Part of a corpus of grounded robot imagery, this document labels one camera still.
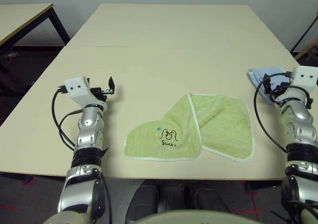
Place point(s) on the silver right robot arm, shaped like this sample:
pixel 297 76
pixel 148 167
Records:
pixel 298 114

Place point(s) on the beige robot torso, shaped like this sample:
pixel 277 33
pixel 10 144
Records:
pixel 198 217

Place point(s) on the green towel white trim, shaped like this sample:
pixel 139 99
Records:
pixel 218 124

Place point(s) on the white floor clutter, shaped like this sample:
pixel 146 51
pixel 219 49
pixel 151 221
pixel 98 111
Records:
pixel 11 55

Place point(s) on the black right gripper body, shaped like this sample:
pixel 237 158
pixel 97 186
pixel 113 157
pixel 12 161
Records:
pixel 279 89

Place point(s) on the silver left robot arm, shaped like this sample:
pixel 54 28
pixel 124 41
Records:
pixel 87 124

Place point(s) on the folded light blue towel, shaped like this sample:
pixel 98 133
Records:
pixel 258 76

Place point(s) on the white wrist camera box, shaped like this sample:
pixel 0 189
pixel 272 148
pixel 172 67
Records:
pixel 304 77
pixel 77 87

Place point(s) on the beige table black frame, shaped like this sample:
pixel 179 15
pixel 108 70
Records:
pixel 20 18

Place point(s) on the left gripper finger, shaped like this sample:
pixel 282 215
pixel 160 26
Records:
pixel 111 83

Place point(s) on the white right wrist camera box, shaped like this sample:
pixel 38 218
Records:
pixel 304 77

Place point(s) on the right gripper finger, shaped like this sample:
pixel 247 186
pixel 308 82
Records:
pixel 268 86

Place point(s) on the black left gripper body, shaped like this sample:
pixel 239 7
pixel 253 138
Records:
pixel 99 92

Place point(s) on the black robot right foot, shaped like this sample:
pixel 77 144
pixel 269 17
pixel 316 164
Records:
pixel 203 196

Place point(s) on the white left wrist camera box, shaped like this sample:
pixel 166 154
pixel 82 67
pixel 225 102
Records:
pixel 77 87

